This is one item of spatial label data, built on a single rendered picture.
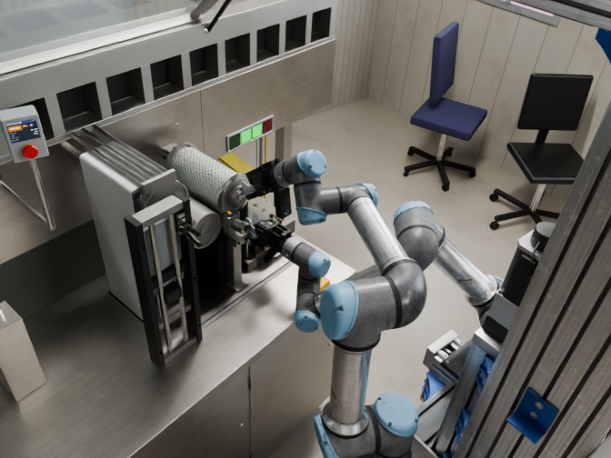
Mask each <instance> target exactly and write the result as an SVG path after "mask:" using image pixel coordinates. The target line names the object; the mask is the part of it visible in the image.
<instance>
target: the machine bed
mask: <svg viewBox="0 0 611 458"><path fill-rule="evenodd" d="M292 236H295V237H297V238H298V239H300V240H302V241H303V242H305V243H306V244H309V245H311V246H313V247H314V248H315V249H316V250H318V251H320V252H322V253H323V254H324V255H326V256H327V257H329V259H330V260H331V266H330V268H329V271H328V273H327V274H326V275H325V277H326V278H327V279H329V280H330V283H331V284H337V283H339V282H341V281H343V280H345V279H346V278H348V277H350V276H352V275H354V274H356V270H354V269H353V268H351V267H349V266H348V265H346V264H344V263H342V262H341V261H339V260H337V259H336V258H334V257H333V256H332V255H330V254H328V253H326V252H324V251H323V250H321V249H320V248H318V247H316V246H315V245H313V244H311V243H309V242H308V241H307V240H305V239H303V238H302V237H300V236H299V235H297V234H295V233H292ZM266 253H267V250H266V251H265V252H263V253H262V254H260V255H258V256H257V258H256V267H255V268H254V269H252V270H251V271H249V272H248V271H246V270H245V269H243V268H242V280H243V281H245V282H246V283H248V286H247V287H246V288H245V289H244V290H242V291H241V292H239V293H237V292H235V291H234V290H232V289H231V288H230V287H228V286H227V285H226V284H223V285H222V286H219V285H217V284H216V283H214V282H213V281H212V280H210V279H209V278H208V277H206V276H205V275H204V274H202V273H200V272H199V271H198V270H196V275H197V285H198V295H199V305H200V315H201V323H203V322H204V321H205V320H207V319H208V318H210V317H211V316H212V315H214V314H216V313H217V312H218V311H220V310H221V309H223V308H224V307H225V306H227V305H228V304H230V303H231V302H233V301H234V300H235V299H236V298H237V297H239V296H240V295H242V294H243V293H245V292H246V291H248V290H249V289H250V288H252V287H253V286H255V285H256V284H258V283H259V282H261V281H262V280H263V279H265V278H266V277H267V276H268V275H270V274H271V273H273V272H274V271H276V270H277V269H278V268H280V267H281V266H283V265H284V264H286V263H287V262H289V260H288V259H286V258H284V256H282V255H281V254H280V255H278V256H277V258H276V259H275V260H274V261H273V262H272V263H268V264H266V262H265V261H264V259H263V257H264V256H265V254H266ZM298 268H299V267H298V266H297V265H295V264H292V265H291V266H290V267H288V268H287V269H285V270H284V271H283V272H282V273H281V274H279V275H278V276H276V277H275V278H274V279H272V280H271V281H269V282H268V283H267V284H265V285H264V286H262V287H261V288H259V289H258V290H257V291H255V292H254V293H252V294H251V295H249V296H248V297H247V298H246V299H245V300H243V301H242V302H241V303H239V304H237V305H236V306H235V307H233V308H232V309H231V310H229V311H228V312H226V313H225V314H223V315H222V316H221V317H219V318H218V319H216V320H215V321H214V322H212V323H211V324H209V325H208V326H207V327H206V328H204V327H203V326H202V335H203V339H202V340H201V341H199V342H198V341H196V342H195V343H193V344H192V345H191V346H189V347H188V348H186V349H185V350H184V351H183V352H181V353H180V354H179V355H178V356H176V357H175V358H173V359H172V360H171V361H169V362H168V363H166V364H165V367H164V368H162V369H160V368H159V367H158V366H157V365H155V364H154V363H153V362H152V361H151V359H150V354H149V350H148V344H147V340H146V335H145V326H144V323H143V322H141V321H140V320H139V319H138V318H137V317H136V316H135V315H133V314H132V313H131V312H130V311H129V310H128V309H126V308H125V307H124V306H123V305H122V304H121V303H119V302H118V301H117V300H116V299H115V298H114V297H113V296H112V295H111V294H110V293H109V291H110V287H109V283H108V279H107V275H106V273H105V274H102V275H101V276H99V277H97V278H95V279H94V280H93V281H91V282H89V283H87V284H85V285H83V286H81V287H79V288H78V289H76V290H74V291H73V292H72V293H70V294H67V295H65V296H64V297H62V298H60V299H58V300H57V301H55V302H53V303H51V304H49V305H48V306H46V307H44V308H43V309H41V310H39V311H37V312H35V313H34V314H31V315H29V316H28V317H26V318H25V319H23V322H24V325H25V329H26V330H27V333H28V335H29V338H30V340H31V343H32V345H33V347H34V349H35V353H36V356H37V358H38V361H39V363H40V365H41V368H42V370H43V373H44V375H45V379H46V383H45V384H43V385H42V386H40V387H39V388H37V389H35V390H34V391H32V392H31V393H30V394H28V395H27V396H25V397H24V398H22V399H21V400H19V401H18V402H16V401H15V399H14V398H13V397H12V396H11V395H10V393H9V392H8V391H7V390H6V389H5V388H4V386H3V385H1V383H0V458H140V457H142V456H143V455H144V454H145V453H147V452H148V451H149V450H150V449H151V448H153V447H154V446H155V445H156V444H157V443H159V442H160V441H161V440H162V439H164V438H165V437H166V436H167V435H168V434H170V433H171V432H172V431H173V430H174V429H175V428H176V427H177V426H178V425H180V424H181V423H182V422H183V421H185V420H186V419H187V418H188V417H189V416H191V415H192V414H193V413H194V412H196V411H197V410H198V409H199V408H200V407H202V406H203V405H204V404H205V403H207V402H208V401H209V400H210V399H211V398H213V397H214V396H215V395H216V394H217V393H219V392H220V391H221V390H222V389H224V388H225V387H226V386H227V385H228V384H230V383H231V382H232V381H233V380H234V379H235V378H236V377H237V376H238V375H240V374H241V373H242V372H243V371H245V370H246V369H247V368H248V367H249V366H251V365H252V364H253V363H254V362H256V361H257V360H258V359H259V358H260V357H262V356H263V355H264V354H265V353H267V352H268V351H269V350H270V349H272V348H273V347H274V346H275V345H276V344H278V343H279V342H280V341H281V340H283V339H284V338H285V337H286V336H287V335H289V334H290V333H291V332H292V331H294V330H295V329H296V326H295V305H296V286H297V279H298Z"/></svg>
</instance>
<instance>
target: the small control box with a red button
mask: <svg viewBox="0 0 611 458"><path fill-rule="evenodd" d="M0 123H1V126H2V129H3V132H4V135H5V140H6V142H7V145H8V148H9V151H10V154H11V156H12V158H13V161H14V162H15V163H20V162H24V161H28V160H32V159H36V158H40V157H45V156H49V153H48V149H47V145H46V142H45V136H44V133H43V129H42V126H41V123H40V119H39V115H38V113H37V111H36V110H35V107H34V106H33V105H27V106H21V107H17V108H11V109H6V110H1V111H0Z"/></svg>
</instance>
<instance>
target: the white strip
mask: <svg viewBox="0 0 611 458"><path fill-rule="evenodd" d="M62 147H63V148H64V149H65V150H66V151H68V152H69V153H71V154H72V155H74V156H75V157H77V158H78V159H80V164H81V167H82V171H83V175H84V179H85V186H86V190H87V194H88V198H89V202H90V205H91V210H92V214H93V217H94V222H95V229H96V232H97V237H98V241H99V244H100V248H101V253H102V256H103V260H104V264H105V271H106V275H107V279H108V283H109V287H110V291H109V293H110V294H111V295H112V296H113V297H114V298H115V299H116V300H117V301H118V302H119V303H121V304H122V305H123V306H124V307H125V308H126V309H128V310H129V311H130V312H131V313H132V314H133V315H135V316H136V317H137V318H138V319H139V320H140V321H141V322H144V321H143V316H142V312H141V306H140V302H139V297H138V292H137V287H136V282H135V274H134V268H133V264H132V259H131V254H130V249H129V244H128V240H127V235H126V229H125V221H124V217H126V216H128V215H131V216H132V215H133V214H135V210H134V205H133V199H132V196H133V197H134V198H138V197H139V196H140V194H141V193H140V192H139V191H137V190H136V189H137V188H139V187H138V186H136V185H135V184H133V183H131V182H130V181H128V180H127V179H125V178H124V177H123V176H122V175H120V174H118V173H117V172H116V171H114V170H113V169H111V168H110V167H108V166H107V165H105V164H103V163H102V162H100V161H99V160H97V159H96V158H94V157H93V156H92V155H90V154H89V153H88V152H86V153H82V152H81V151H79V150H78V149H76V148H75V147H73V146H72V145H70V144H69V143H68V142H63V143H62Z"/></svg>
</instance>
